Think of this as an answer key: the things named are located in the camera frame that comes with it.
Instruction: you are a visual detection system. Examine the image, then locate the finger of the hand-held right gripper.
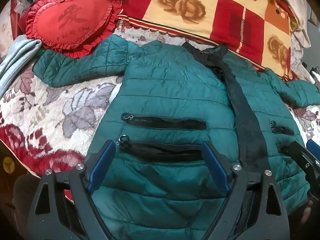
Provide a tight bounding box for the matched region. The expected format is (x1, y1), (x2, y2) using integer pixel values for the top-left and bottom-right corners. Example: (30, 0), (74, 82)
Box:
(306, 139), (320, 157)
(287, 141), (320, 180)

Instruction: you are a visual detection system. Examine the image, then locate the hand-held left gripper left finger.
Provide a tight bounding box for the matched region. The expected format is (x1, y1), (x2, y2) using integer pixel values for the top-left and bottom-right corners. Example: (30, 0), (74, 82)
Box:
(26, 139), (117, 240)

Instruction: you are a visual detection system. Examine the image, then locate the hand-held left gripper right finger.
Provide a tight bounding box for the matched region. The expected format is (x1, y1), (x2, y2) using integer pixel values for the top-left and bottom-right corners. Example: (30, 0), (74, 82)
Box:
(201, 140), (290, 240)

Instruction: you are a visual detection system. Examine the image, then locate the green puffer jacket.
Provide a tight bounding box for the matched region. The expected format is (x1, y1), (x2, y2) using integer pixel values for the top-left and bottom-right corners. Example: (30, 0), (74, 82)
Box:
(32, 34), (320, 240)

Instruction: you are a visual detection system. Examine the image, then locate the person's right hand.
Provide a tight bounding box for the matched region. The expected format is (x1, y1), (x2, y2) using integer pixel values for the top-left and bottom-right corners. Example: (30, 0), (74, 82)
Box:
(302, 201), (317, 228)

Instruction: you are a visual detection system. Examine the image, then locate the white red floral plush blanket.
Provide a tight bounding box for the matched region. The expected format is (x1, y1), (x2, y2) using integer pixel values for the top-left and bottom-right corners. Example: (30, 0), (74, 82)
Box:
(0, 0), (320, 198)

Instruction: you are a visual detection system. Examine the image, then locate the yellow round object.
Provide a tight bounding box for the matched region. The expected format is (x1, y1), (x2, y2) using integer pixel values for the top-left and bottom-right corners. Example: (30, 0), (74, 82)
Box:
(1, 155), (15, 175)

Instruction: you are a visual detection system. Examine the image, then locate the light grey folded cloth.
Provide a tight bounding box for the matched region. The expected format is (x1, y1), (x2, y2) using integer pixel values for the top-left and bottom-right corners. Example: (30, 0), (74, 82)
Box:
(0, 34), (42, 98)

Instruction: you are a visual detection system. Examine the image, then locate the white pillow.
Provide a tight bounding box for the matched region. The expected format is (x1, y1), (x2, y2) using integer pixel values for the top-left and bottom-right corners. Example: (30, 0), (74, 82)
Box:
(272, 0), (312, 48)

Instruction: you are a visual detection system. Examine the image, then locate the red heart-shaped frilled pillow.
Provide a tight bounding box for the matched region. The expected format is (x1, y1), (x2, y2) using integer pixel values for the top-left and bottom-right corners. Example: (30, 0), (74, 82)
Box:
(19, 0), (123, 59)

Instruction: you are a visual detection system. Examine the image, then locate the red yellow rose checked blanket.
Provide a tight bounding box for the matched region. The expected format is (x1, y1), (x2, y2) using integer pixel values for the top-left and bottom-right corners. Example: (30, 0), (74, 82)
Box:
(105, 0), (295, 80)

